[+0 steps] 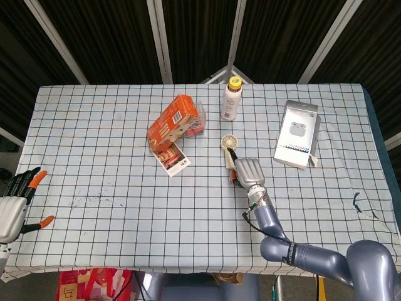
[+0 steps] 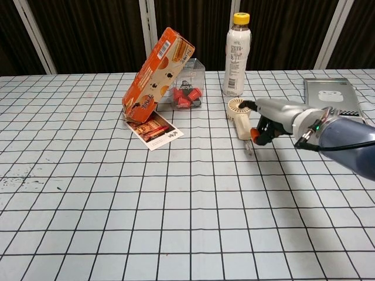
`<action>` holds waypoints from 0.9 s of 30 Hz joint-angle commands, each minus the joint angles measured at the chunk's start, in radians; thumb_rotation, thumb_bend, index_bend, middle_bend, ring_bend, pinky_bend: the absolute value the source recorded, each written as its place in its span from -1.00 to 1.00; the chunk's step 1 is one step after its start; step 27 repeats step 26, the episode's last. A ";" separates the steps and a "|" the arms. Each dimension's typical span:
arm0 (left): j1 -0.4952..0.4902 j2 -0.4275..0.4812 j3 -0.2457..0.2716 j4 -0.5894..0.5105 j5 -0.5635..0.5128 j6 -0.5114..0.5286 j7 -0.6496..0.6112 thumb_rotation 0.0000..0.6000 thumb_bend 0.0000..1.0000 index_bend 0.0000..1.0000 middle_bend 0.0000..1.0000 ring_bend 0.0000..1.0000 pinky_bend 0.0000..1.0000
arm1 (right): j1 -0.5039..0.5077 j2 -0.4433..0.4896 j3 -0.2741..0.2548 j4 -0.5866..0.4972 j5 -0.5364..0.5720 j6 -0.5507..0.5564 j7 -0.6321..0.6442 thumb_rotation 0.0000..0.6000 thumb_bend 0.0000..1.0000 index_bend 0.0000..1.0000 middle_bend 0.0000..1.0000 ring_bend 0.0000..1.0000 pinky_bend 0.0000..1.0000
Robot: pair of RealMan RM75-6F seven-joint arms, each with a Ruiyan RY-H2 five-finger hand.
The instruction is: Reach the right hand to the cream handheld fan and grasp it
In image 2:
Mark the white partition frame post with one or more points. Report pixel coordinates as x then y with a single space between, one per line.
146 23
35 38
236 6
334 35

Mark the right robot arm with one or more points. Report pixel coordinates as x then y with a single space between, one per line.
345 137

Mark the cream handheld fan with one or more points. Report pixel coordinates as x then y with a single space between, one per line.
243 128

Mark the printed postcard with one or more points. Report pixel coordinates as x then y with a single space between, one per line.
158 134

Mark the red coffee capsule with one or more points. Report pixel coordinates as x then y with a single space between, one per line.
194 94
177 93
183 103

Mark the orange cardboard snack box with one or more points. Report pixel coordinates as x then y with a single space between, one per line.
149 85

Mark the white bottle yellow cap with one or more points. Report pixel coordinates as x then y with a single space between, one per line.
235 58

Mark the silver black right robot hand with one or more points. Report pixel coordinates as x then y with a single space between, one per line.
278 114

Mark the blue checked tablecloth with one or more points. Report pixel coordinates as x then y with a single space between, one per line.
175 205

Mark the grey earbuds packaging box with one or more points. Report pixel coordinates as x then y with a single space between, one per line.
331 93

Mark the clear plastic capsule box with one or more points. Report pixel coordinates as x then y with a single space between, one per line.
193 73

